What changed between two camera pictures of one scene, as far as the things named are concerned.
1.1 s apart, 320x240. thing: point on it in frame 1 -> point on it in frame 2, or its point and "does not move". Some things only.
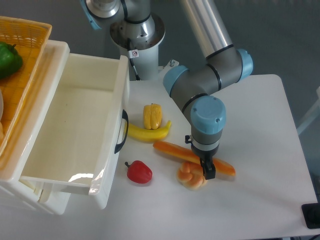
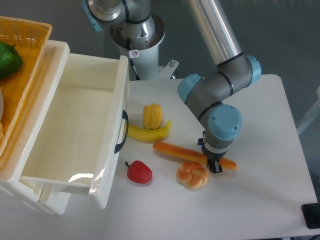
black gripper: [206, 159] -> [214, 167]
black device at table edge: [311, 215] does not move
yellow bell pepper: [152, 116] does not move
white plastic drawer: [79, 144] does not move
